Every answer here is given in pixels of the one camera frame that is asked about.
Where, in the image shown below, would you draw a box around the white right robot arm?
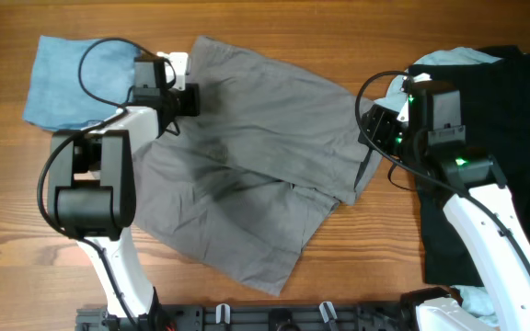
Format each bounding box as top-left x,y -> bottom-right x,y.
354,106 -> 530,330

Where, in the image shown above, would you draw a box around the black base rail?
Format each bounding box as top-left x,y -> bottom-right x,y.
75,302 -> 420,331

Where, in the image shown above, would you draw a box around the black garment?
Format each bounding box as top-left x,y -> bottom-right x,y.
408,44 -> 530,288

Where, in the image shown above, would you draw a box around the light blue shirt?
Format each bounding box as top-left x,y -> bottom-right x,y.
408,46 -> 530,325

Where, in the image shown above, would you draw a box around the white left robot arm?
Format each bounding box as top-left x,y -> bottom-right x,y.
37,83 -> 200,330

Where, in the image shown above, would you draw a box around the folded blue denim garment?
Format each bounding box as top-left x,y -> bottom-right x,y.
23,36 -> 140,131

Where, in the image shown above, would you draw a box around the grey shorts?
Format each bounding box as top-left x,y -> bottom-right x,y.
134,36 -> 381,295

